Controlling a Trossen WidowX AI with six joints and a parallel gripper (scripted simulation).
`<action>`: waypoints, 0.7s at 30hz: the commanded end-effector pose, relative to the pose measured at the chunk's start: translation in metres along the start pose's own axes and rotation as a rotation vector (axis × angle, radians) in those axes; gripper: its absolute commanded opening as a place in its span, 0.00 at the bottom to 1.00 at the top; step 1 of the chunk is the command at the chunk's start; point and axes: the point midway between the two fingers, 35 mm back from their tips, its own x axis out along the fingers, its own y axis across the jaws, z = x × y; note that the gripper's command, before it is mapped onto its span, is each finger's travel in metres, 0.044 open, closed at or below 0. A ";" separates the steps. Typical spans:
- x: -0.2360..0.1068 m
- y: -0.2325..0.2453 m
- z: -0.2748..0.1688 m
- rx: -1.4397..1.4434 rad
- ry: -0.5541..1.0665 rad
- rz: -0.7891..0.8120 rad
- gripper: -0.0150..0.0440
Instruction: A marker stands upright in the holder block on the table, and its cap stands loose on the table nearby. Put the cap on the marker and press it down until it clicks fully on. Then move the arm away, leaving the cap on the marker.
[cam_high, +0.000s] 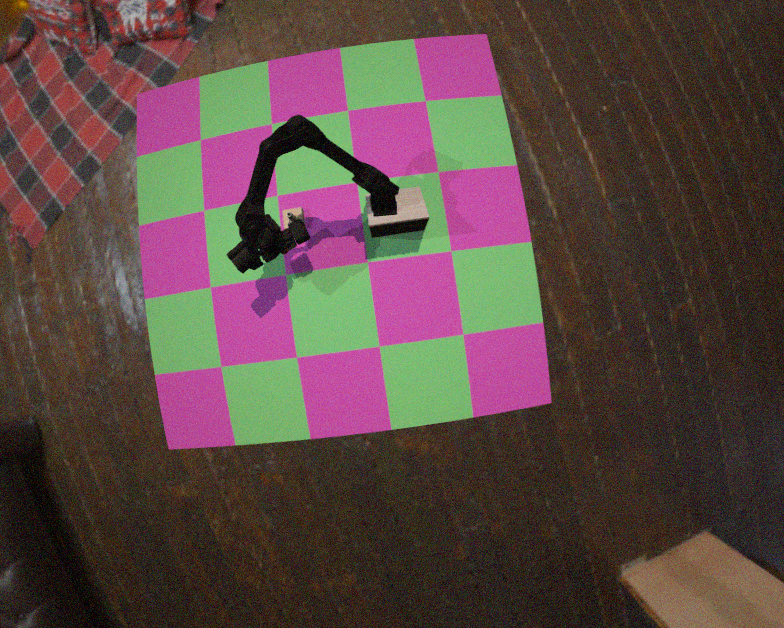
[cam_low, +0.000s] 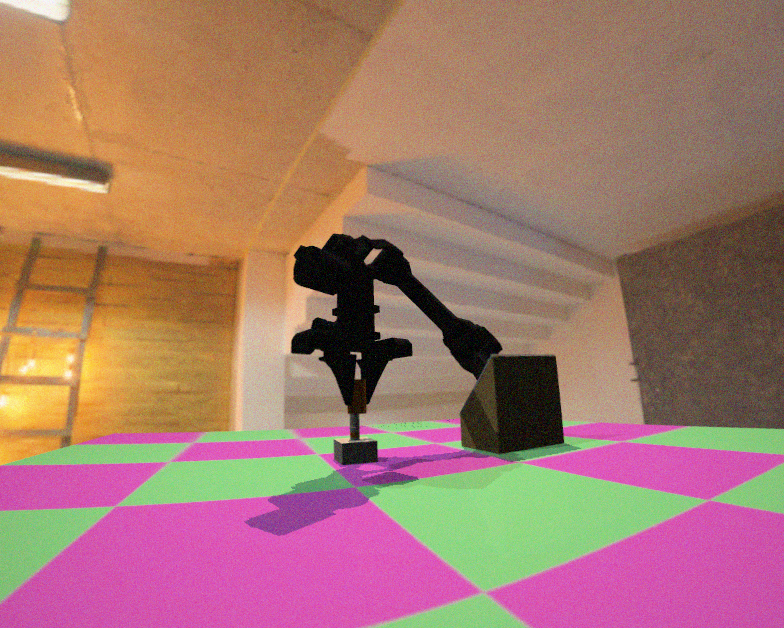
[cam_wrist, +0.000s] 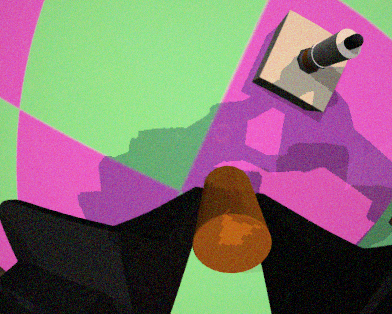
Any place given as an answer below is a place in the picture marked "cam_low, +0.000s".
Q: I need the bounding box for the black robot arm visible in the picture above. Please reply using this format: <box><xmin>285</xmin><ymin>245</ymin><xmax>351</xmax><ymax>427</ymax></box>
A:
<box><xmin>293</xmin><ymin>234</ymin><xmax>503</xmax><ymax>380</ymax></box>

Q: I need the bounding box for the brown cylinder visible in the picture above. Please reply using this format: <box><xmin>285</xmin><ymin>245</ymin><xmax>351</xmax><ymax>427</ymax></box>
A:
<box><xmin>348</xmin><ymin>380</ymin><xmax>366</xmax><ymax>414</ymax></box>

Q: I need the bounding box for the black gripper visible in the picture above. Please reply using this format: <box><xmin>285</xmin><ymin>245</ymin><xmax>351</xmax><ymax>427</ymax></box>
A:
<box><xmin>290</xmin><ymin>296</ymin><xmax>413</xmax><ymax>406</ymax></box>

